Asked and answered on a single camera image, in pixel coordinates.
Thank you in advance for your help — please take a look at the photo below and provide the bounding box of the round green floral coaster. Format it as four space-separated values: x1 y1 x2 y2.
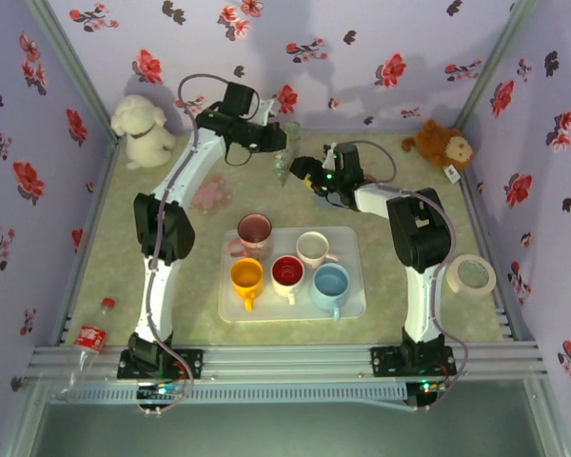
272 121 303 188

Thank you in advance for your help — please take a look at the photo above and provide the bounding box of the cream pink mug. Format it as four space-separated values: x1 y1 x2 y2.
295 230 340 270

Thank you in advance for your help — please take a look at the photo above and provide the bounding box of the pink flower shaped coaster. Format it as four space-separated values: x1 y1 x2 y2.
191 175 232 216

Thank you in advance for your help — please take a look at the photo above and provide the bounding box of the pink cartoon print mug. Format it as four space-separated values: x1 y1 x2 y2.
226 213 274 262

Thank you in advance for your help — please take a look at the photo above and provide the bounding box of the white mug red inside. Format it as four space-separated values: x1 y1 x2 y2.
270 255 306 306

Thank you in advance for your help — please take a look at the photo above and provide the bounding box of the light blue mug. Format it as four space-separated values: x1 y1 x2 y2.
309 263 351 321

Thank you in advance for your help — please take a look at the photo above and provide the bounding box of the yellow mug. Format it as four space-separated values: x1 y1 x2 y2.
229 257 266 312

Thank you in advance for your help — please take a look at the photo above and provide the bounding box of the white plush dog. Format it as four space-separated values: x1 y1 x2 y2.
110 93 177 171

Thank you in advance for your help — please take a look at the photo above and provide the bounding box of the brown plush monkey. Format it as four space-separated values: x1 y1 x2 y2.
401 118 475 185

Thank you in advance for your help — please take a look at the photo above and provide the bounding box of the white plastic tray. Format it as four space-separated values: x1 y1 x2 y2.
217 226 367 324

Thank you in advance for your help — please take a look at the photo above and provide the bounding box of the beige masking tape roll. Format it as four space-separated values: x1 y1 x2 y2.
444 253 498 297

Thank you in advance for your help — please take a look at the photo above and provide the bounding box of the controller circuit board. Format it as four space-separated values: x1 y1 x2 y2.
136 380 185 404
406 378 447 396

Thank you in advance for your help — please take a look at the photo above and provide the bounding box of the clear bottle red label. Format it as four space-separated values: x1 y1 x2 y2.
51 297 118 404

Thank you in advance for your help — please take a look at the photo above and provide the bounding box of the grey right arm cable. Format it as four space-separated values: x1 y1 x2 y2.
354 140 467 413

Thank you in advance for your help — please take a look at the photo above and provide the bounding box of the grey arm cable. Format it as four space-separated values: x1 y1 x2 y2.
140 73 232 418
354 140 467 413

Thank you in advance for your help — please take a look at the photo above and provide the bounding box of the grey left arm cable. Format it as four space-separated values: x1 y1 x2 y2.
140 73 232 418

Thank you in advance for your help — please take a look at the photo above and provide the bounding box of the aluminium side rail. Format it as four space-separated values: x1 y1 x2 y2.
456 166 524 342
51 140 123 347

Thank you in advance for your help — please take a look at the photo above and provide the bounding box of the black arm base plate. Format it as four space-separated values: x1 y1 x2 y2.
369 346 457 380
117 349 205 381

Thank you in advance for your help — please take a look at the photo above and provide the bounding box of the long aluminium frame rail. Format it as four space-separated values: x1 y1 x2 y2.
26 343 549 382

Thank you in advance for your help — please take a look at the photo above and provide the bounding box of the aluminium corner post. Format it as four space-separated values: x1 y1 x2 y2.
23 0 123 144
454 0 539 132

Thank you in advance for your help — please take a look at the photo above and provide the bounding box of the grey slotted cable duct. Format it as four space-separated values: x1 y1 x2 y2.
47 382 409 406

